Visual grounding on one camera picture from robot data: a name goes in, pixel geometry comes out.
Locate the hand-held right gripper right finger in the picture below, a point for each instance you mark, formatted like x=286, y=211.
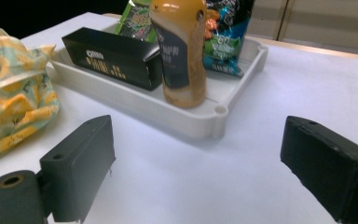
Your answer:
x=329, y=168

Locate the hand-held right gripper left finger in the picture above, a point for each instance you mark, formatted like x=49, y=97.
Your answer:
x=77, y=161

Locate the lemon print fabric bag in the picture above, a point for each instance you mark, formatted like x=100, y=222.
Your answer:
x=15, y=105

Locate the white plastic tray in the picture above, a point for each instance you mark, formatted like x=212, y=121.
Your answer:
x=167, y=115

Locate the black cardboard box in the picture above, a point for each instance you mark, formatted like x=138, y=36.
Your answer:
x=115, y=59

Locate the green snack packet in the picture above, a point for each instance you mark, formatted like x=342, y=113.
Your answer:
x=136, y=21

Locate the orange drink bottle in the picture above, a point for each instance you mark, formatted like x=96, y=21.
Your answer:
x=180, y=46

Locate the black and blue chip bag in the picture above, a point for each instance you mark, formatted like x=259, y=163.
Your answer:
x=227, y=40

